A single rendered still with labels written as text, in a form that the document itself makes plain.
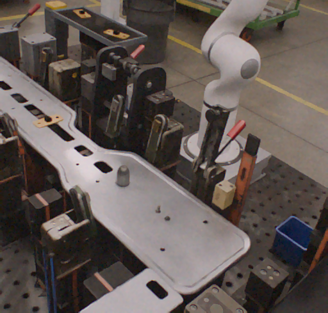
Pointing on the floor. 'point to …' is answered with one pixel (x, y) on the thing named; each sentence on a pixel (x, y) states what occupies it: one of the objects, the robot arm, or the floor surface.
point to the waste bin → (149, 18)
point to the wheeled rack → (277, 12)
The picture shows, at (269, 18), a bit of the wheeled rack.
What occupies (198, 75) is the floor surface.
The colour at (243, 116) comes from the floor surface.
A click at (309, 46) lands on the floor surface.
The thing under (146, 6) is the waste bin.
